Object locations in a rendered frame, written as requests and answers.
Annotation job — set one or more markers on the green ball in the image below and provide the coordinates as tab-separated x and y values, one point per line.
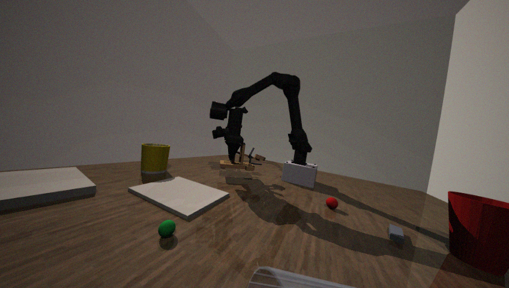
166	228

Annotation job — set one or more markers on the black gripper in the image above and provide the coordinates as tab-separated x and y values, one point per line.
234	139

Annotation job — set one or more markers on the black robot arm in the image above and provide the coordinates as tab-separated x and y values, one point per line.
291	88

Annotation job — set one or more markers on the yellow mug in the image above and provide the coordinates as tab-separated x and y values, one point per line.
154	158

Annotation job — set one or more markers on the dark red ball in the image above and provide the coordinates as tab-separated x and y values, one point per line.
331	203

